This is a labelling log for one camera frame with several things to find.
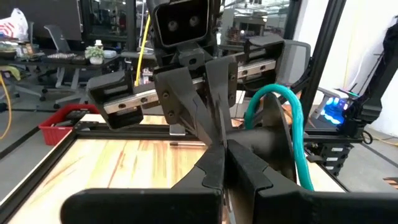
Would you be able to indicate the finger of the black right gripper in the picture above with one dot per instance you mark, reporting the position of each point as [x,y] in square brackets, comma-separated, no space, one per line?
[183,102]
[225,90]

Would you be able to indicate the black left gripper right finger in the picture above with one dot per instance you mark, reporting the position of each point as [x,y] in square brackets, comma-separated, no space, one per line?
[311,208]

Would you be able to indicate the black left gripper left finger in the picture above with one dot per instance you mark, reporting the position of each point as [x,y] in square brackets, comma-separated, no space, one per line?
[140,207]

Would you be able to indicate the small potted plant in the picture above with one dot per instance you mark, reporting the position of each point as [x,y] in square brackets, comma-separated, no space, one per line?
[94,53]

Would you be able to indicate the red plastic bin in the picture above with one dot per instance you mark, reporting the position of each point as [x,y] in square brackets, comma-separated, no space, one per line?
[56,133]

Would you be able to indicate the dark cluttered desk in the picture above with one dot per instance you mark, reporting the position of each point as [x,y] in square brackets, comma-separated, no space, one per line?
[62,60]

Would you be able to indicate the grey mesh office chair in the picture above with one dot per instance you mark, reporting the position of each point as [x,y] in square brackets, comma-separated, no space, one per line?
[295,62]

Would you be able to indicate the white red printed bag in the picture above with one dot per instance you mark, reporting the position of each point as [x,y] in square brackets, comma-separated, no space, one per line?
[14,26]

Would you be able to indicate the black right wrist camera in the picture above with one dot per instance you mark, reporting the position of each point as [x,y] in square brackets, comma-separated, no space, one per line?
[182,21]

